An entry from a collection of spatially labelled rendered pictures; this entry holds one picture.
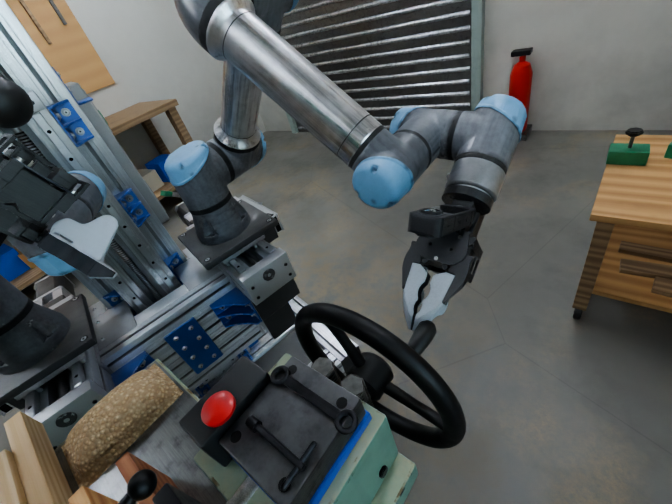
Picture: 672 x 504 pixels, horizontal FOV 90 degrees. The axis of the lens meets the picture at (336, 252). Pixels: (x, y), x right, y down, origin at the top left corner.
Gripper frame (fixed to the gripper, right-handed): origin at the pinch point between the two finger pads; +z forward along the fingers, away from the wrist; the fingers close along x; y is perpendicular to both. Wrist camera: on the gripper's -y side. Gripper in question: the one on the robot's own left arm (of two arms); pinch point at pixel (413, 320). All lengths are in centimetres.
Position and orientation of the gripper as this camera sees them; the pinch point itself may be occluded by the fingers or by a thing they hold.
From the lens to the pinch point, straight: 47.7
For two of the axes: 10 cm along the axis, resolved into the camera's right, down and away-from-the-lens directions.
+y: 5.0, 3.3, 8.0
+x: -7.7, -2.6, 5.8
